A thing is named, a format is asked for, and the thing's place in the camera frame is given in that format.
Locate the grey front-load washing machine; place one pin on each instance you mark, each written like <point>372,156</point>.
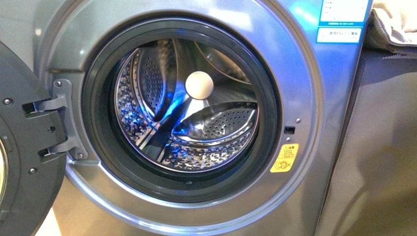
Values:
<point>74,48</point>

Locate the stainless steel washer drum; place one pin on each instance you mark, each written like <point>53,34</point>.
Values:
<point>184,106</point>

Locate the orange warning sticker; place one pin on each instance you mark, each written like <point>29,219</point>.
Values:
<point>285,158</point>

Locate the blue white energy label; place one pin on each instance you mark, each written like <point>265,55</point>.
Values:
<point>342,21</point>

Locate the dark grey cabinet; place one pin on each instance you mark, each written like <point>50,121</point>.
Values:
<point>373,187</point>

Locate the dark grey washer door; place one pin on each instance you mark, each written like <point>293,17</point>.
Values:
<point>32,177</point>

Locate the beige folded cloth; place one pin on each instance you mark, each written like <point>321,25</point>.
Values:
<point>392,27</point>

